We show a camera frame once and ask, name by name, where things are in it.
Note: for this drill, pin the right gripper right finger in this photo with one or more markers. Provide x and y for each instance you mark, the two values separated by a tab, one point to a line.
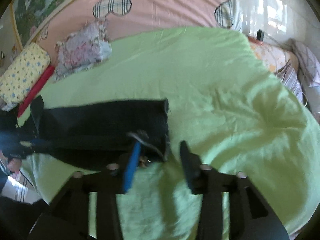
191	167

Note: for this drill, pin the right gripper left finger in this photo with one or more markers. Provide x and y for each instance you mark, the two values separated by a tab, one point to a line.
131	166

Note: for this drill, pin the black pants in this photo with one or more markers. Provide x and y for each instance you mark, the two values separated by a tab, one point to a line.
92	136

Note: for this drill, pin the person's left hand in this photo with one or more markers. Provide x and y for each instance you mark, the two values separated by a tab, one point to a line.
14	165

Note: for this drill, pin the red folded cloth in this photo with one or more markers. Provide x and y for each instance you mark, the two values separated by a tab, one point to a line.
35	89

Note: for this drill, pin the green bed sheet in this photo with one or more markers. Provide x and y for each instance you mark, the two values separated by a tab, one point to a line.
233	112

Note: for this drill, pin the yellow patterned pillow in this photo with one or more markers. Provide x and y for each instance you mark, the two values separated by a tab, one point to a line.
18	80

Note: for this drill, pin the floral ruffled pillow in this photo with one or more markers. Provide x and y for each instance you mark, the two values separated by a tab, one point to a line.
82	50

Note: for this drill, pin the orange floral pillow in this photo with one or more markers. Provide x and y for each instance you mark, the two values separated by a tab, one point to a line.
274	58

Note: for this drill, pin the small black charger box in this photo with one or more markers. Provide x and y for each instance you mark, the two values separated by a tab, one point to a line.
260	35

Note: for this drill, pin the pink bed sheet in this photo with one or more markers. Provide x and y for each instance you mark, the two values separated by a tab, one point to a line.
130	17

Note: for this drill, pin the landscape wall painting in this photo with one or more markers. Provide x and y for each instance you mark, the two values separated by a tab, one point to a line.
29	16

